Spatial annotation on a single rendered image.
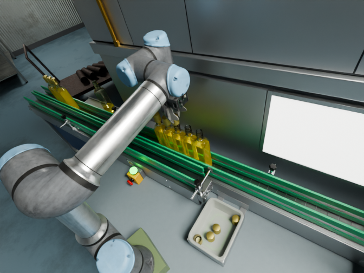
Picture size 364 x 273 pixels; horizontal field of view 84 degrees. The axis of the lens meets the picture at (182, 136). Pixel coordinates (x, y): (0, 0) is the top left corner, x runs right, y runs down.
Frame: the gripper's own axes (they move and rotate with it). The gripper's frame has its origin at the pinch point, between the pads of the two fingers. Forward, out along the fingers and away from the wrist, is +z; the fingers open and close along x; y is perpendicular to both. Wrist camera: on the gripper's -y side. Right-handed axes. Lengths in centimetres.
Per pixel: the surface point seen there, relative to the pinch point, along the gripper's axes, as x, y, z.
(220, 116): 12.4, 15.7, 4.7
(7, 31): 135, -656, 63
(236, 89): 12.6, 23.1, -11.5
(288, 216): -5, 54, 31
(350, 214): 5, 71, 27
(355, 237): -3, 74, 27
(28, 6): 209, -634, 31
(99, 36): 14, -51, -24
